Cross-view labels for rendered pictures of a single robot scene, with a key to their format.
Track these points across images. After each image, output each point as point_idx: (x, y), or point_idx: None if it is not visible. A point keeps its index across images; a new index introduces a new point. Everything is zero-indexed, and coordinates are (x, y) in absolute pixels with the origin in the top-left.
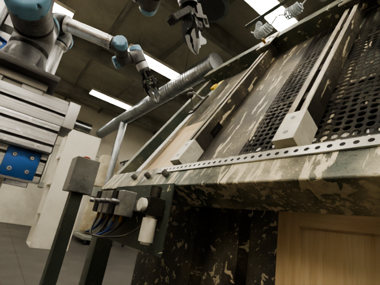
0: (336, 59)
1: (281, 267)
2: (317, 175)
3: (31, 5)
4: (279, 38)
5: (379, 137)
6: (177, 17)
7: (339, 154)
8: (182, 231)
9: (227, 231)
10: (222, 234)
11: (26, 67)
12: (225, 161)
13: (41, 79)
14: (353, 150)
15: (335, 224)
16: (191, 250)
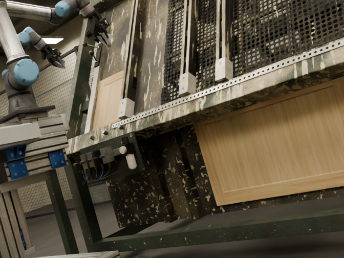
0: (193, 24)
1: (202, 146)
2: (201, 108)
3: (35, 78)
4: None
5: (216, 87)
6: (92, 32)
7: (206, 97)
8: None
9: (170, 143)
10: (167, 146)
11: (41, 109)
12: (159, 109)
13: (45, 110)
14: (210, 94)
15: (216, 118)
16: (153, 162)
